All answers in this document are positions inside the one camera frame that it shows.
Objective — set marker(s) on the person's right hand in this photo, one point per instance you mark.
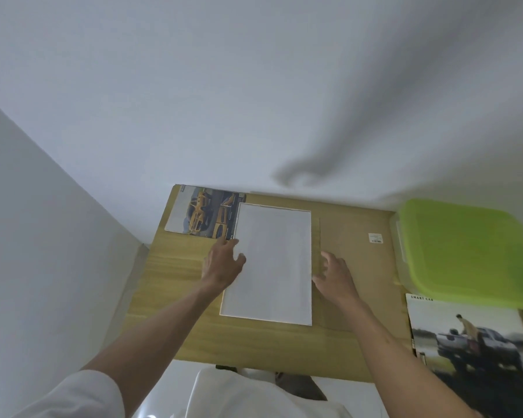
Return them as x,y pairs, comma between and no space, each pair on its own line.
338,280

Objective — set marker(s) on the person's left hand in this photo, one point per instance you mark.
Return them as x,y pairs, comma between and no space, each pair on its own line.
220,267

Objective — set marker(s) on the person's right thumb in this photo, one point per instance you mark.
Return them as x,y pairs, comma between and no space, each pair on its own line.
319,282

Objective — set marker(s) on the person's left thumb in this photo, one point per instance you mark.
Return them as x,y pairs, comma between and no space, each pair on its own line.
240,260

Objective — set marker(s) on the white paper sheet stack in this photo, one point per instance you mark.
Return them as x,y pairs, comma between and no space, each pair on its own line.
272,265

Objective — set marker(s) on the person's left forearm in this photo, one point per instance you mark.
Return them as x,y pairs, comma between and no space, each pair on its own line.
165,335

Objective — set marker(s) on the person's right forearm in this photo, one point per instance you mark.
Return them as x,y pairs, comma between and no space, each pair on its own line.
396,361

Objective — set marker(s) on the brown cardboard sheet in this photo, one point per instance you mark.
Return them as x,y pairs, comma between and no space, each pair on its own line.
361,265

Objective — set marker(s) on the yellow car magazine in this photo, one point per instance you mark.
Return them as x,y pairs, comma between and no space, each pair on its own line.
200,211

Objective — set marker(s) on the white shirt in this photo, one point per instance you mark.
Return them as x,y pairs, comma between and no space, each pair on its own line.
244,398

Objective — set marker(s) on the clear box with green lid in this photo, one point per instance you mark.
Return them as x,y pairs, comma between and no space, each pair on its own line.
466,250

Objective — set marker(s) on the pickup truck magazine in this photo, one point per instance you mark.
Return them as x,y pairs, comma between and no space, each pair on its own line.
475,361

